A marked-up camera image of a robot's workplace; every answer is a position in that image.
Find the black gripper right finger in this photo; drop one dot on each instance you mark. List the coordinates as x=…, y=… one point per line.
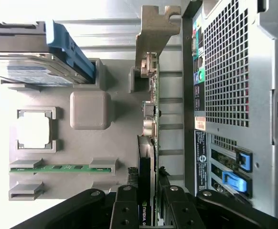
x=182, y=210

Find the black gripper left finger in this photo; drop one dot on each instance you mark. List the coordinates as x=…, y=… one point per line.
x=124, y=210

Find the blue card retention clip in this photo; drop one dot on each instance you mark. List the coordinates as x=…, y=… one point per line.
x=234, y=182
x=245, y=158

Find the black rear panel label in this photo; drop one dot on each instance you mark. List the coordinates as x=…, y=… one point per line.
x=201, y=152

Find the grey parts rack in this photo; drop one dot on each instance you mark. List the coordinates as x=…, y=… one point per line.
x=86, y=148

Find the green RAM stick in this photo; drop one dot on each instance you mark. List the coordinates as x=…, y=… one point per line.
x=57, y=167

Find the orange rear panel label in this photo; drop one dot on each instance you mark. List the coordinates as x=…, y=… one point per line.
x=200, y=122

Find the CPU chip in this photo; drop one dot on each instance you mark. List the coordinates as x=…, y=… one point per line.
x=34, y=130

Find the black open PC case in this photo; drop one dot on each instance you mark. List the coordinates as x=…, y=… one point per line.
x=225, y=71

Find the hard disk with blue rails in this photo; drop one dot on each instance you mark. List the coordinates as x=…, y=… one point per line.
x=22, y=38

